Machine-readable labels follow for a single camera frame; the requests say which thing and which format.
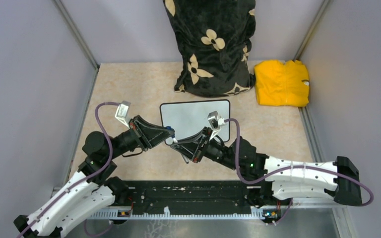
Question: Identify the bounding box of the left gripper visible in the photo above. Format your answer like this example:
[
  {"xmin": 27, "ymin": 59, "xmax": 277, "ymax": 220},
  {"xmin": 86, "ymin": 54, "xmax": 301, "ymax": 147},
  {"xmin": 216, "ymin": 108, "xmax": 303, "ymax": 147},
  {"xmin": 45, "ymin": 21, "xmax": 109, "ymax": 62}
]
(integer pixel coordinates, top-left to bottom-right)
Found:
[{"xmin": 106, "ymin": 113, "xmax": 174, "ymax": 159}]

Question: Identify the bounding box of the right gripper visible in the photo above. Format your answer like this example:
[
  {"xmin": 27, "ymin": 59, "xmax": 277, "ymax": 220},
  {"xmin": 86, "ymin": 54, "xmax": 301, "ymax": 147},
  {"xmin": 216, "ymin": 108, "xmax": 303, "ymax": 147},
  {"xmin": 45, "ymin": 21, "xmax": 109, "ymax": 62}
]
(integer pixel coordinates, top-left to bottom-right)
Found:
[{"xmin": 172, "ymin": 126, "xmax": 239, "ymax": 170}]

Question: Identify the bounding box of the blue marker cap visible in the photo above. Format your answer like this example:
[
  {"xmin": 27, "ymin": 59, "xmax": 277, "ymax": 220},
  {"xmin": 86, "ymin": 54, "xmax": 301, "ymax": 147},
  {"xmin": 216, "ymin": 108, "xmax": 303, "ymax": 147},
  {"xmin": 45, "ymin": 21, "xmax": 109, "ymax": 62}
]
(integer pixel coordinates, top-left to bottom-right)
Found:
[{"xmin": 165, "ymin": 126, "xmax": 175, "ymax": 137}]

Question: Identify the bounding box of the small whiteboard black frame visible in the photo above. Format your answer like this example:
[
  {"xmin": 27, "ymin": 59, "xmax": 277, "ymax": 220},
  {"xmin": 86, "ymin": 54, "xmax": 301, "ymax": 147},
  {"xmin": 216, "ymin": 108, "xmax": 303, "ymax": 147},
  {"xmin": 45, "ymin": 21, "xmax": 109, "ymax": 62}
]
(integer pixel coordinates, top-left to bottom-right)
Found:
[{"xmin": 160, "ymin": 99, "xmax": 231, "ymax": 140}]

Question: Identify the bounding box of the white marker pen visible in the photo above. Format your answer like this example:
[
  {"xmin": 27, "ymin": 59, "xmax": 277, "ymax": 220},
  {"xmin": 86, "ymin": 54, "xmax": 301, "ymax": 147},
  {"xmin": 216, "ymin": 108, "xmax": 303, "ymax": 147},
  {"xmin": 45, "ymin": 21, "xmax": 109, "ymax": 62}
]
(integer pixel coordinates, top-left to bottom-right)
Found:
[{"xmin": 172, "ymin": 136, "xmax": 189, "ymax": 164}]

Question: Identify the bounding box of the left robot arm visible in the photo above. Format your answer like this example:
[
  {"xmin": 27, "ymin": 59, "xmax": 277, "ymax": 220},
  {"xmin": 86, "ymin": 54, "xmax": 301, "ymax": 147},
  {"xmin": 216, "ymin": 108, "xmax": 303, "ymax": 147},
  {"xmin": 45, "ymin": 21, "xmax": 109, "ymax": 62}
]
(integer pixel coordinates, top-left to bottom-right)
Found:
[{"xmin": 13, "ymin": 116, "xmax": 175, "ymax": 238}]

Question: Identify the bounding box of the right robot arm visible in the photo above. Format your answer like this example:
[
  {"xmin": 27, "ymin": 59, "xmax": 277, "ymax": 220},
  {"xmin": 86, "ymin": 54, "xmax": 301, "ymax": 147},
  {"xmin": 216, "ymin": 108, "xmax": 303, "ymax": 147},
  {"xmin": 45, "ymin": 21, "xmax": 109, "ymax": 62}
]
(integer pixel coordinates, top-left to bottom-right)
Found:
[{"xmin": 170, "ymin": 127, "xmax": 363, "ymax": 206}]

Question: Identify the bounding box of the folded yellow garment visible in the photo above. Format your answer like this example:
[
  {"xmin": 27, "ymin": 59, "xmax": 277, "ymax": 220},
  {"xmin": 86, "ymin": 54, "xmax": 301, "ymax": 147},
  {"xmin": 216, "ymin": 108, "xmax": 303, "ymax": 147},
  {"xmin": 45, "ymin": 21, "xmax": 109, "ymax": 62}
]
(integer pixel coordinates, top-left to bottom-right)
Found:
[{"xmin": 254, "ymin": 60, "xmax": 310, "ymax": 107}]

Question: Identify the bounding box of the black floral blanket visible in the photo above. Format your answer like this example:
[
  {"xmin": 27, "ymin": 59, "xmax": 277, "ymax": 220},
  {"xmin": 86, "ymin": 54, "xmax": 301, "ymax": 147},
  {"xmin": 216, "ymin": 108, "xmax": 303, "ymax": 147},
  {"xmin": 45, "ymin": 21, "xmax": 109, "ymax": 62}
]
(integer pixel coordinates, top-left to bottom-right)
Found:
[{"xmin": 163, "ymin": 0, "xmax": 256, "ymax": 98}]

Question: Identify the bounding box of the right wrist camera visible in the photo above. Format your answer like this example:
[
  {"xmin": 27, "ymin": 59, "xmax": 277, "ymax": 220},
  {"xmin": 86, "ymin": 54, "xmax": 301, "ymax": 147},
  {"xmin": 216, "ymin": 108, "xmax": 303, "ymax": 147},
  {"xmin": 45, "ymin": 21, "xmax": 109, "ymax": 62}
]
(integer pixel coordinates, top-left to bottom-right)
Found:
[{"xmin": 207, "ymin": 111, "xmax": 226, "ymax": 138}]

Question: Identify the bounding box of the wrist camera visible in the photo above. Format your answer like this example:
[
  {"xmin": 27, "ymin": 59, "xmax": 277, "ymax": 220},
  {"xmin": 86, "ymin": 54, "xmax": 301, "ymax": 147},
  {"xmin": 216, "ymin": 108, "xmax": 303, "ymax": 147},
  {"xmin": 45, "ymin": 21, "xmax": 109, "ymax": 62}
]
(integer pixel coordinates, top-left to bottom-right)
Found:
[
  {"xmin": 207, "ymin": 111, "xmax": 226, "ymax": 138},
  {"xmin": 115, "ymin": 101, "xmax": 131, "ymax": 128}
]

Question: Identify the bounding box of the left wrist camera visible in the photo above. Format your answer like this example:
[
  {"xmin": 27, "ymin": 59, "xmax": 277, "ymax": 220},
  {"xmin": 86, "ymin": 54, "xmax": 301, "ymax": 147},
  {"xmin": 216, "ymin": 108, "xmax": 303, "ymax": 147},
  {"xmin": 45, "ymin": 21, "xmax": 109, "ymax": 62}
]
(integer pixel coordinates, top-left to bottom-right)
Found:
[{"xmin": 115, "ymin": 101, "xmax": 131, "ymax": 128}]

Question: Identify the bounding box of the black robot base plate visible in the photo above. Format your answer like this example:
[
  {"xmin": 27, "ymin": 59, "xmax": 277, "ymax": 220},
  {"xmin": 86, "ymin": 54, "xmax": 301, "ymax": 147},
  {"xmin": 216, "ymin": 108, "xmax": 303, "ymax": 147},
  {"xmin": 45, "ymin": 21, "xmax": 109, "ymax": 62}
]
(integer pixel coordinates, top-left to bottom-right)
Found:
[{"xmin": 88, "ymin": 177, "xmax": 327, "ymax": 226}]

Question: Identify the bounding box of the aluminium rail frame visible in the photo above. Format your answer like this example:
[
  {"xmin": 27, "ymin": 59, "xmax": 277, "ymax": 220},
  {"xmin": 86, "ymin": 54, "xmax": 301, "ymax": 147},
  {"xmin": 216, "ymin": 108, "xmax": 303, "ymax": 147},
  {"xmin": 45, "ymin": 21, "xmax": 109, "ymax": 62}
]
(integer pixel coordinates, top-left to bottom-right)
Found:
[{"xmin": 52, "ymin": 183, "xmax": 347, "ymax": 221}]

